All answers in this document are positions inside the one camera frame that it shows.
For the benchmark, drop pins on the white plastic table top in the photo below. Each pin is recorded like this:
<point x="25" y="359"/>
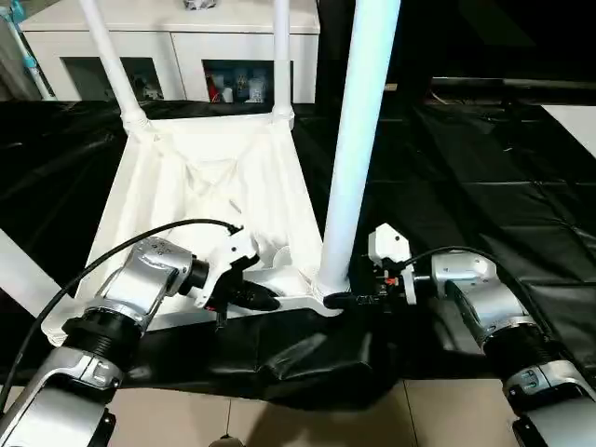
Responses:
<point x="209" y="139"/>

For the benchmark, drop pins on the white plastic table leg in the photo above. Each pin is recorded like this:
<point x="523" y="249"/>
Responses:
<point x="358" y="116"/>
<point x="281" y="56"/>
<point x="28" y="274"/>
<point x="112" y="60"/>

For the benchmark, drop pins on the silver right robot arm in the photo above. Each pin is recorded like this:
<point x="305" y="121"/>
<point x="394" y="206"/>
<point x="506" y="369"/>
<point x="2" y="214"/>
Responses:
<point x="489" y="302"/>

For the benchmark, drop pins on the black mat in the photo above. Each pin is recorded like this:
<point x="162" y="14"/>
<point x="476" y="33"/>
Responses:
<point x="465" y="209"/>

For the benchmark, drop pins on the small white cup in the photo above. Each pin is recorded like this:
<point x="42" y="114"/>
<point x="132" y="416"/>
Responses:
<point x="227" y="94"/>

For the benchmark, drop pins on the white printed jar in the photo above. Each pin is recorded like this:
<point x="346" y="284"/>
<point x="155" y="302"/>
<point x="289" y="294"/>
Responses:
<point x="255" y="89"/>

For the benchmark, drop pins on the red bottle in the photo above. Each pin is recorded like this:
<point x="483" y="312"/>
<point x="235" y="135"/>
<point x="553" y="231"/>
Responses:
<point x="212" y="88"/>

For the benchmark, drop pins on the black white patterned figurine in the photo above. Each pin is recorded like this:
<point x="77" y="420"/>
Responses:
<point x="149" y="88"/>

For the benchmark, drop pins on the white sideboard cabinet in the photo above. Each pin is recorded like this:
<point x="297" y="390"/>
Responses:
<point x="186" y="42"/>

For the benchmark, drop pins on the white flat board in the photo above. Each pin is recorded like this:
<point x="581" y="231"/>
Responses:
<point x="575" y="128"/>

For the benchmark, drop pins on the grey patterned object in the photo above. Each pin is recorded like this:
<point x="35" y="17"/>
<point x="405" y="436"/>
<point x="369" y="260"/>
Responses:
<point x="200" y="4"/>

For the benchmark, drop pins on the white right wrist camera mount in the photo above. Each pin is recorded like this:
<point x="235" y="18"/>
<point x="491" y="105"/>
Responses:
<point x="388" y="242"/>

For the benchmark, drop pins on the black metal rail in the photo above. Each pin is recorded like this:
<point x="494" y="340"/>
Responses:
<point x="512" y="85"/>

